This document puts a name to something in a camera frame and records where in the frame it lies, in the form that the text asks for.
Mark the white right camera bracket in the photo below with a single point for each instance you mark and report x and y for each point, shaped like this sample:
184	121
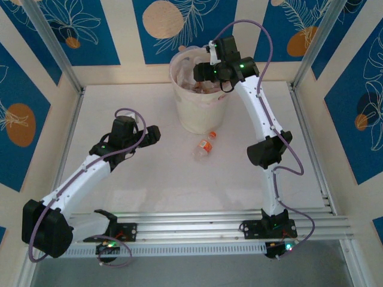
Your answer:
213	55

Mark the small bottle orange cap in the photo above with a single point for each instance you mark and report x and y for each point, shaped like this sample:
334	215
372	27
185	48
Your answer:
205	145

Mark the aluminium side rail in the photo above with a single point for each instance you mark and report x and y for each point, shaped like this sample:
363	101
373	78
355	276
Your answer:
74	113
311	143

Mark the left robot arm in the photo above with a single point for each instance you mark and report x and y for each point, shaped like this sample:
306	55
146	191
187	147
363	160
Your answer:
77	179

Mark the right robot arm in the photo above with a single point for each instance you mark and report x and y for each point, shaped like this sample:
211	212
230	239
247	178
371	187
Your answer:
257	104

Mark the aluminium frame post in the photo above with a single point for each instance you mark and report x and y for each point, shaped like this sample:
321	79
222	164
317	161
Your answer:
57	51
317	45

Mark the aluminium frame bar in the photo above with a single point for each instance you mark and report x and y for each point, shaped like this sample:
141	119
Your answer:
28	266
353	263

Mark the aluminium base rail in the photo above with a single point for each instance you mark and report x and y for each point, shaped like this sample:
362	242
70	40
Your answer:
191	227

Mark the white left camera bracket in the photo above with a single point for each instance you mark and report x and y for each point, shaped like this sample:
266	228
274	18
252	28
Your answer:
132	115

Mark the white camera bracket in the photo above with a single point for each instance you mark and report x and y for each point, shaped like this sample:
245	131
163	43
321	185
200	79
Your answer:
132	115
213	55

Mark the round pale pink bin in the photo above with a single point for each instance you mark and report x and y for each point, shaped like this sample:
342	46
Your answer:
200	116

